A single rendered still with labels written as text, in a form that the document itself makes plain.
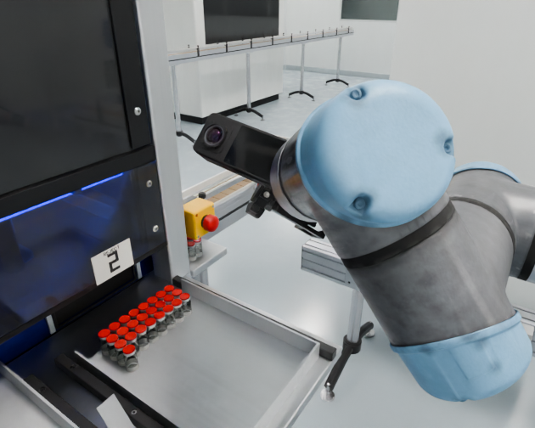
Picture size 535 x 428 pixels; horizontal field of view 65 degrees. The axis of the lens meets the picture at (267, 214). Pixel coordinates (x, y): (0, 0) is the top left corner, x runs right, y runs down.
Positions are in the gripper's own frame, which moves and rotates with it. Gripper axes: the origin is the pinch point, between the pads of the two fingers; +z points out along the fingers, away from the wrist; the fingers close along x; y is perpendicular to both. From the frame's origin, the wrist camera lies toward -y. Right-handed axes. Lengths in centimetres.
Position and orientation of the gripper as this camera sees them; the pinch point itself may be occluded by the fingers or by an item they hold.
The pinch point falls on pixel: (261, 183)
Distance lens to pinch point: 55.0
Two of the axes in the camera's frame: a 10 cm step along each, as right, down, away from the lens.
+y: 8.6, 5.0, 1.2
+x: 5.0, -8.6, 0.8
